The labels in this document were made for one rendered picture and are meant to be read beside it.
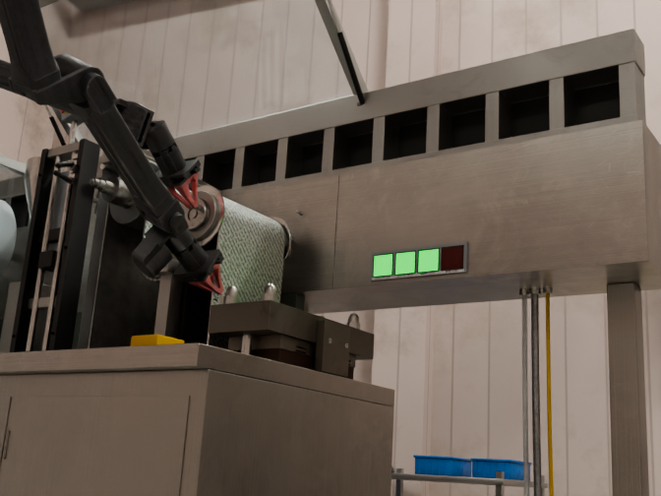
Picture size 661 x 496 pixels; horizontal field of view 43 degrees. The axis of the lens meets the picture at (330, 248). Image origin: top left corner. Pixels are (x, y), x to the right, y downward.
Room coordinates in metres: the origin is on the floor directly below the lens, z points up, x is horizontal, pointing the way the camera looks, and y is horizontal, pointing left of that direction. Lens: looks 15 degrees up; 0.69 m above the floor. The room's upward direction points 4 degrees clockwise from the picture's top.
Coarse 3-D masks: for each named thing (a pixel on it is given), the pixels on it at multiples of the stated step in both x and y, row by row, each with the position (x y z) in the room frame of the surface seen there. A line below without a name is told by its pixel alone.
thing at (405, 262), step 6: (408, 252) 1.87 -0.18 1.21; (414, 252) 1.86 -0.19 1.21; (396, 258) 1.89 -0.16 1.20; (402, 258) 1.88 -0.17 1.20; (408, 258) 1.87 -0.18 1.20; (414, 258) 1.86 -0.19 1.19; (396, 264) 1.89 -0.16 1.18; (402, 264) 1.88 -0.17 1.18; (408, 264) 1.87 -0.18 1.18; (414, 264) 1.86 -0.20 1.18; (396, 270) 1.89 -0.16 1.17; (402, 270) 1.88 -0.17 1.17; (408, 270) 1.87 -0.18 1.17
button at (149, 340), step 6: (138, 336) 1.52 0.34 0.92; (144, 336) 1.51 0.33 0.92; (150, 336) 1.50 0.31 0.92; (156, 336) 1.49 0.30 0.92; (162, 336) 1.50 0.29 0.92; (132, 342) 1.53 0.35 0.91; (138, 342) 1.52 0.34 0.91; (144, 342) 1.51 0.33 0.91; (150, 342) 1.50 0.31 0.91; (156, 342) 1.49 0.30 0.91; (162, 342) 1.50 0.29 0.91; (168, 342) 1.52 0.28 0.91; (174, 342) 1.53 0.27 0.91; (180, 342) 1.54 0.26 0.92
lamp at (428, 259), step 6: (420, 252) 1.86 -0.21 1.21; (426, 252) 1.85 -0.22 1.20; (432, 252) 1.84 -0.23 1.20; (438, 252) 1.83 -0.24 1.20; (420, 258) 1.86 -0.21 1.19; (426, 258) 1.85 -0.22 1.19; (432, 258) 1.84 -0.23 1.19; (438, 258) 1.83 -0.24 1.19; (420, 264) 1.86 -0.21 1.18; (426, 264) 1.85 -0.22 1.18; (432, 264) 1.84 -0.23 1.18; (420, 270) 1.86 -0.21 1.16; (426, 270) 1.85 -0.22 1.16; (432, 270) 1.84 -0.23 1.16
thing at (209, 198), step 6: (198, 192) 1.82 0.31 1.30; (204, 192) 1.81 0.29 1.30; (192, 198) 1.83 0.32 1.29; (204, 198) 1.81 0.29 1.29; (210, 198) 1.79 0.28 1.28; (210, 204) 1.79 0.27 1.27; (216, 204) 1.79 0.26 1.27; (210, 210) 1.79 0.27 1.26; (216, 210) 1.79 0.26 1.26; (210, 216) 1.79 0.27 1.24; (216, 216) 1.79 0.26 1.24; (210, 222) 1.79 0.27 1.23; (204, 228) 1.80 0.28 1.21; (210, 228) 1.80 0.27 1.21; (192, 234) 1.82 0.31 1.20; (198, 234) 1.81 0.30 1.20; (204, 234) 1.80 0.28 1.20; (216, 234) 1.82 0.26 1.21; (216, 240) 1.84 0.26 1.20; (210, 246) 1.87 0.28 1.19
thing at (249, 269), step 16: (224, 240) 1.81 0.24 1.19; (240, 240) 1.85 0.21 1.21; (224, 256) 1.81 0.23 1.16; (240, 256) 1.85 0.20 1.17; (256, 256) 1.90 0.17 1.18; (272, 256) 1.95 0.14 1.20; (224, 272) 1.82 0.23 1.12; (240, 272) 1.86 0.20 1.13; (256, 272) 1.90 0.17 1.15; (272, 272) 1.95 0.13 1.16; (224, 288) 1.82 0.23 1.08; (240, 288) 1.86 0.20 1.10; (256, 288) 1.91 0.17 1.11
